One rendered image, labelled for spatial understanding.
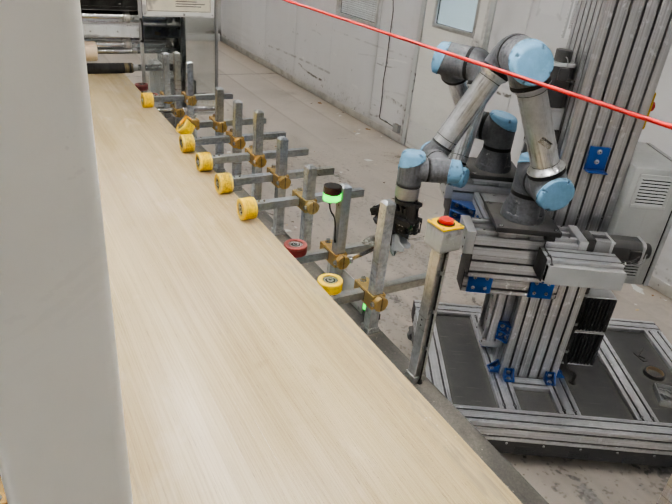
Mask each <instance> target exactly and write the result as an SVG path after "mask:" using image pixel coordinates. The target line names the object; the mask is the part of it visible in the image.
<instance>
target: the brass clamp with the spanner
mask: <svg viewBox="0 0 672 504"><path fill-rule="evenodd" d="M325 241H326V240H325ZM325 241H320V249H322V248H325V249H326V250H327V251H328V259H326V260H327V261H328V262H329V263H330V264H331V265H332V266H333V267H334V268H337V267H338V268H339V269H341V270H342V269H345V268H347V267H348V265H349V263H350V260H349V258H348V257H347V255H348V254H347V253H346V252H345V253H341V254H335V253H334V252H333V251H332V241H333V240H332V239H331V243H326V242H325Z"/></svg>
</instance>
